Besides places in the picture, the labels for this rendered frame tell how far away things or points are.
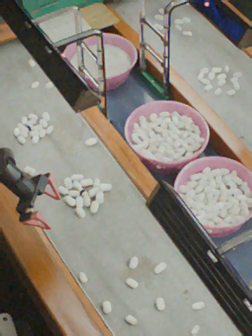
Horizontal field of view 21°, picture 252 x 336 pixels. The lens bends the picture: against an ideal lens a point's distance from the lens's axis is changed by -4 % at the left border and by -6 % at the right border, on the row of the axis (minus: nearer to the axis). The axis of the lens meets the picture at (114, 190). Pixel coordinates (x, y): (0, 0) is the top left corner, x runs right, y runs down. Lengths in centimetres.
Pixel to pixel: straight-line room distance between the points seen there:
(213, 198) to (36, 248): 54
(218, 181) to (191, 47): 64
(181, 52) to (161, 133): 42
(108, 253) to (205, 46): 96
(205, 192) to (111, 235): 31
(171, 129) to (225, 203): 34
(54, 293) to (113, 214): 32
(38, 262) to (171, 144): 59
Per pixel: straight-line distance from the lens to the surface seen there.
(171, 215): 162
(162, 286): 192
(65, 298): 188
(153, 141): 223
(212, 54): 257
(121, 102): 244
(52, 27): 264
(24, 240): 200
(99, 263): 196
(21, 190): 178
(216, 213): 207
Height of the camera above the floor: 239
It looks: 52 degrees down
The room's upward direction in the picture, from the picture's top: 3 degrees counter-clockwise
